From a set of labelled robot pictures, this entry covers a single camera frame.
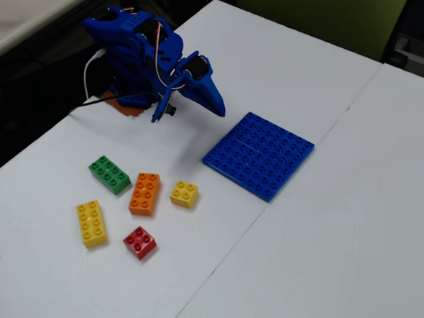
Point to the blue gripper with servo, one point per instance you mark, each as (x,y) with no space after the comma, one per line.
(206,87)

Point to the yellow 2x2 toy block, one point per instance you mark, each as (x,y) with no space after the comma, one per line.
(184,194)

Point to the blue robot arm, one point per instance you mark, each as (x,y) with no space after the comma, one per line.
(134,24)

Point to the orange 2x4 toy block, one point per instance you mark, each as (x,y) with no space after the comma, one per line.
(145,194)

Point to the green 2x4 toy block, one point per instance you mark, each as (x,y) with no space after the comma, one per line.
(109,174)

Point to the red 2x2 toy block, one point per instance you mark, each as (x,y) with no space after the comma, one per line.
(139,242)

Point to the yellow 2x4 toy block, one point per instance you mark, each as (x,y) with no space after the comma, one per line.
(91,223)

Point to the blue 8x8 toy baseplate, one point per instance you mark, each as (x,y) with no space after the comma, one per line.
(259,156)

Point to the green chair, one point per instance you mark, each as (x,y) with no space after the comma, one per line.
(314,17)

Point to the beige desk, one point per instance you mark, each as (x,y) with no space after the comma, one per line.
(34,7)

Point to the wrist camera on blue mount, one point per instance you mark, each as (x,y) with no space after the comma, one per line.
(163,105)

